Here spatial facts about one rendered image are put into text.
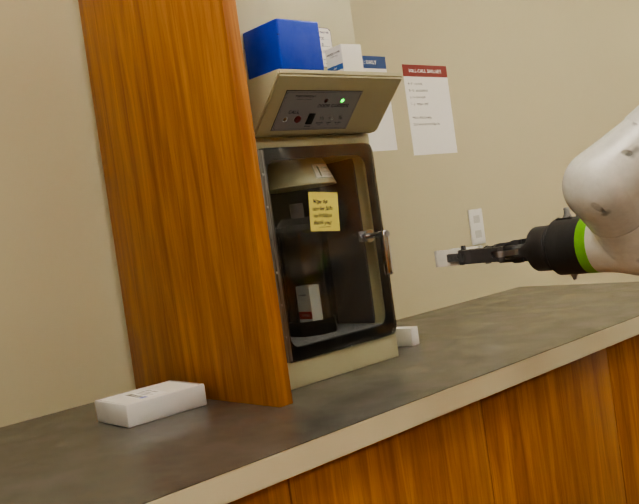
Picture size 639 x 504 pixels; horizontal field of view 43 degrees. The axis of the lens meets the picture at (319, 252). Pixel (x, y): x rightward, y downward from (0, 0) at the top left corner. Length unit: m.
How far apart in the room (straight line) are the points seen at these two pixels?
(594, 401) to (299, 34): 0.96
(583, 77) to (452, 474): 2.19
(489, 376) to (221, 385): 0.48
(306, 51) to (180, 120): 0.26
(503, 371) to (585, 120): 1.94
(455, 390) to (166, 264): 0.61
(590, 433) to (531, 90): 1.54
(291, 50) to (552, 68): 1.83
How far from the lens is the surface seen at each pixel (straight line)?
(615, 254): 1.26
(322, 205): 1.56
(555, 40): 3.22
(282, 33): 1.45
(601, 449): 1.84
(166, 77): 1.55
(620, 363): 1.90
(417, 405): 1.31
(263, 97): 1.44
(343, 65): 1.57
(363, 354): 1.64
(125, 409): 1.43
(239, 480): 1.09
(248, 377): 1.44
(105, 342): 1.79
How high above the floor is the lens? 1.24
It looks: 2 degrees down
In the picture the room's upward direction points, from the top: 8 degrees counter-clockwise
